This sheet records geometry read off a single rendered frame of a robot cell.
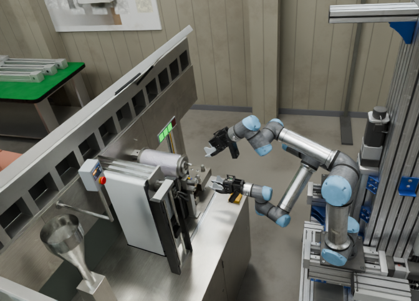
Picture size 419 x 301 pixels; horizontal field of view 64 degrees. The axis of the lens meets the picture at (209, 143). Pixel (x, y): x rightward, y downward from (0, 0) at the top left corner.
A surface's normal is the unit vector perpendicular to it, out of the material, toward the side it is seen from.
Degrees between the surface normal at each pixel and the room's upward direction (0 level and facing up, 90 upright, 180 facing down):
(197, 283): 0
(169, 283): 0
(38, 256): 90
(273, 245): 0
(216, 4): 90
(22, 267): 90
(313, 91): 90
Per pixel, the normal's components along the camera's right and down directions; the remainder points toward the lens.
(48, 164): 0.92, 0.15
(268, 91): -0.26, 0.60
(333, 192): -0.59, 0.43
